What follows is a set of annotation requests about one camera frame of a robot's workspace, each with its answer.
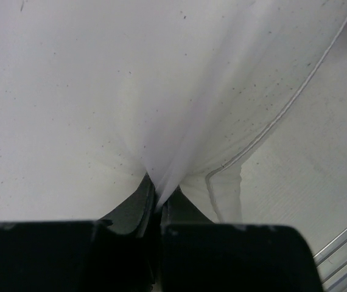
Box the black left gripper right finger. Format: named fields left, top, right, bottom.
left=161, top=189, right=323, bottom=291

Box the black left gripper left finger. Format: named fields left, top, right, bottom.
left=0, top=176, right=155, bottom=291

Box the white pillow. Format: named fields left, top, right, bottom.
left=0, top=1, right=347, bottom=221

